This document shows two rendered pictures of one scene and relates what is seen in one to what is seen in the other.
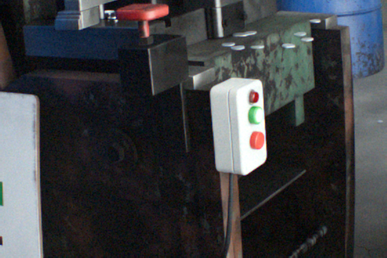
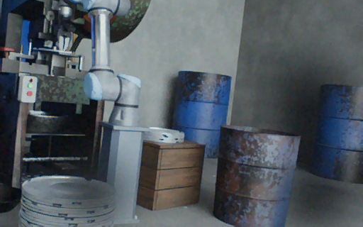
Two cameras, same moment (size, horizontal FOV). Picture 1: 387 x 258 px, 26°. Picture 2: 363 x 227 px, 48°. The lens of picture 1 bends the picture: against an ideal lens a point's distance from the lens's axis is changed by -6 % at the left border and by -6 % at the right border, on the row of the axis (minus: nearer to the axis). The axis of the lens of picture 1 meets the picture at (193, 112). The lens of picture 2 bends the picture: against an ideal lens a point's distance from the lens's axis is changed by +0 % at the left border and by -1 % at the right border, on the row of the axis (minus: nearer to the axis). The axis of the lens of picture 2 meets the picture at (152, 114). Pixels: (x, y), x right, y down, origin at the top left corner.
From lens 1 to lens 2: 1.41 m
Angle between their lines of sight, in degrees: 19
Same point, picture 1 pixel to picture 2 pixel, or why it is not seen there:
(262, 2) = (79, 74)
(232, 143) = (20, 91)
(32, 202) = not seen: outside the picture
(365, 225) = not seen: hidden behind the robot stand
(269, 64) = (64, 86)
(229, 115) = (21, 83)
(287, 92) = (71, 99)
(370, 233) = not seen: hidden behind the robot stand
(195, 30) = (43, 71)
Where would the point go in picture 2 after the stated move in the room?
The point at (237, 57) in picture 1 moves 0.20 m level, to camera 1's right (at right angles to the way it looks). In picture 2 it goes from (47, 78) to (80, 81)
